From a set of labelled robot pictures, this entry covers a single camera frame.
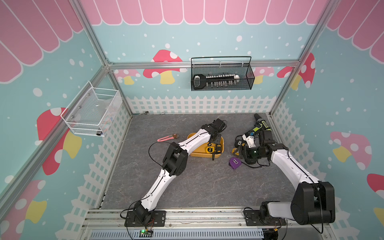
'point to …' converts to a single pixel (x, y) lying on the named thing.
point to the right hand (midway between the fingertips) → (239, 153)
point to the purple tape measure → (234, 162)
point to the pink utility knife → (171, 137)
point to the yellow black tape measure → (235, 151)
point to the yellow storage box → (201, 152)
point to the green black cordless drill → (261, 124)
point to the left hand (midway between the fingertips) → (213, 140)
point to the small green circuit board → (144, 233)
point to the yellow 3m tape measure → (210, 149)
